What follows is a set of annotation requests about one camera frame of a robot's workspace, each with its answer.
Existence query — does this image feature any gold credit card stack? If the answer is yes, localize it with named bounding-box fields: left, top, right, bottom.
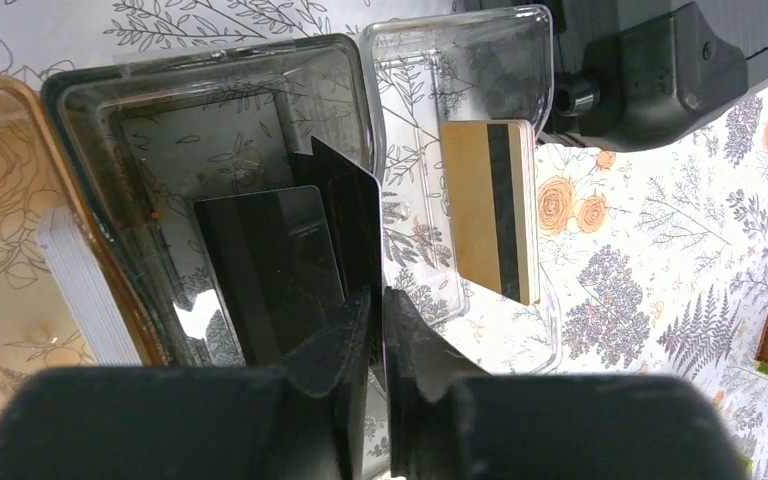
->
left=440, top=120, right=541, bottom=305

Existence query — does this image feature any clear acrylic card organizer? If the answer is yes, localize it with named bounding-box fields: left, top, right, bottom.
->
left=42, top=5, right=562, bottom=373

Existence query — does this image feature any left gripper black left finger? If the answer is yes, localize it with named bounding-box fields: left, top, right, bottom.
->
left=0, top=288, right=371, bottom=479

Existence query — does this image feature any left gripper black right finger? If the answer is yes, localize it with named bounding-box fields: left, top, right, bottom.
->
left=383, top=288, right=746, bottom=479

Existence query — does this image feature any black card stack in organizer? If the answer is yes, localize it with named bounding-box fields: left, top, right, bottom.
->
left=193, top=185, right=345, bottom=366

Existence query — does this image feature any floral patterned table mat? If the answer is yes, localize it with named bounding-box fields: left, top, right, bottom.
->
left=0, top=1, right=768, bottom=479

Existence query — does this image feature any dark grey hard case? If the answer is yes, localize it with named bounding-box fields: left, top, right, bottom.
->
left=541, top=0, right=768, bottom=152

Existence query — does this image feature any wooden block base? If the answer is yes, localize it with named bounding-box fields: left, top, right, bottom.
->
left=0, top=74, right=167, bottom=452

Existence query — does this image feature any white card stack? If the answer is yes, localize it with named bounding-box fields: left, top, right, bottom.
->
left=36, top=206, right=144, bottom=366

